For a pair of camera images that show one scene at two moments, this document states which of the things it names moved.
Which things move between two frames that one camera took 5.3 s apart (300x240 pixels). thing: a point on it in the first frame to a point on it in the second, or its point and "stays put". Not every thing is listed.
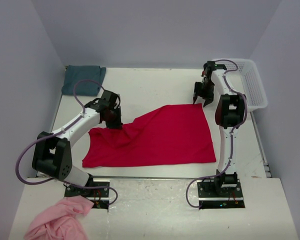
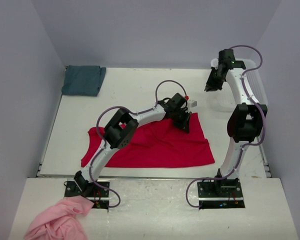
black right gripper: x=204 y=90 to x=215 y=80
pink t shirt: x=62 y=220 stays put
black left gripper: x=114 y=122 to x=184 y=121
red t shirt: x=174 y=134 stays put
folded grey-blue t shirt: x=73 y=73 stays put
